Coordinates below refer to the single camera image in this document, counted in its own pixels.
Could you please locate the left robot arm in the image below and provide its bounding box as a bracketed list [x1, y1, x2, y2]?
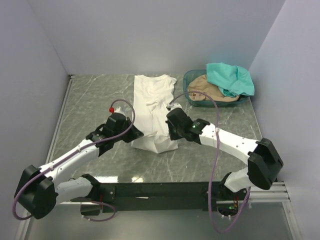
[12, 112, 144, 221]

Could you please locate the beige t shirt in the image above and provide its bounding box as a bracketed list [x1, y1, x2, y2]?
[187, 74, 240, 103]

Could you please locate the black base crossbar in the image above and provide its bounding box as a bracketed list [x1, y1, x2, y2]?
[98, 181, 247, 211]

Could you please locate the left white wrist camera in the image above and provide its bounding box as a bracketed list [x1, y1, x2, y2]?
[109, 106, 126, 116]

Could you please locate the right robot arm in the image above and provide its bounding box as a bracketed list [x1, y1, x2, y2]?
[166, 106, 284, 200]

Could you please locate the teal plastic laundry basket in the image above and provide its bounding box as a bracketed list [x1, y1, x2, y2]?
[183, 69, 250, 109]

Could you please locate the teal t shirt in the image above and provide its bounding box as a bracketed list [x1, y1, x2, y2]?
[206, 63, 255, 98]

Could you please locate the aluminium frame rail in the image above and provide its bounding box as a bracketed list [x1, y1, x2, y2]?
[24, 182, 291, 205]

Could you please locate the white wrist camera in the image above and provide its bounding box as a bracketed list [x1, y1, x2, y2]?
[109, 106, 126, 116]
[166, 102, 182, 111]

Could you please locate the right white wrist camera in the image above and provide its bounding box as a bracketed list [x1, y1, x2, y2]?
[166, 102, 182, 111]

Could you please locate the white printed t shirt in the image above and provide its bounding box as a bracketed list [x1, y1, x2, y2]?
[131, 74, 178, 154]

